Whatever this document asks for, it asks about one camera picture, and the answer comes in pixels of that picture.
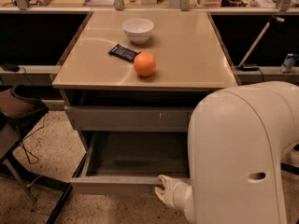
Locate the blue white can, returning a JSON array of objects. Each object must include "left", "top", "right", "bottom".
[{"left": 280, "top": 53, "right": 299, "bottom": 74}]

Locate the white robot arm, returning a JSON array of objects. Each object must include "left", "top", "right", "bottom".
[{"left": 155, "top": 81, "right": 299, "bottom": 224}]

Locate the dark blue snack bar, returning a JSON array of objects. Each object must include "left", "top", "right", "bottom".
[{"left": 108, "top": 44, "right": 139, "bottom": 63}]

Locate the orange fruit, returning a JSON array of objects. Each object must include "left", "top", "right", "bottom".
[{"left": 133, "top": 52, "right": 157, "bottom": 77}]

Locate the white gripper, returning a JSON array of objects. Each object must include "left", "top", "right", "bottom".
[{"left": 154, "top": 175, "right": 191, "bottom": 210}]

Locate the black office chair at right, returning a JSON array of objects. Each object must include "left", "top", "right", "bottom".
[{"left": 280, "top": 145, "right": 299, "bottom": 175}]

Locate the grey drawer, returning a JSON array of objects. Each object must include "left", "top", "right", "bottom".
[
  {"left": 65, "top": 105, "right": 192, "bottom": 133},
  {"left": 71, "top": 132, "right": 189, "bottom": 196}
]

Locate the grey drawer cabinet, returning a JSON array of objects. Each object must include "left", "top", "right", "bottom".
[{"left": 53, "top": 9, "right": 237, "bottom": 133}]

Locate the white stick with black base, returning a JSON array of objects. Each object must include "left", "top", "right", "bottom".
[{"left": 236, "top": 16, "right": 284, "bottom": 71}]

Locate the grey top drawer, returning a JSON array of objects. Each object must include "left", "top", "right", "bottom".
[{"left": 65, "top": 105, "right": 192, "bottom": 133}]

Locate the white ceramic bowl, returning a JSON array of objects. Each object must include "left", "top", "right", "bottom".
[{"left": 122, "top": 19, "right": 154, "bottom": 44}]

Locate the dark chair at left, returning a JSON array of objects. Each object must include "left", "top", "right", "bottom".
[{"left": 0, "top": 86, "right": 86, "bottom": 224}]

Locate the black power adapter at left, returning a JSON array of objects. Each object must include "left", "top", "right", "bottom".
[{"left": 1, "top": 63, "right": 20, "bottom": 72}]

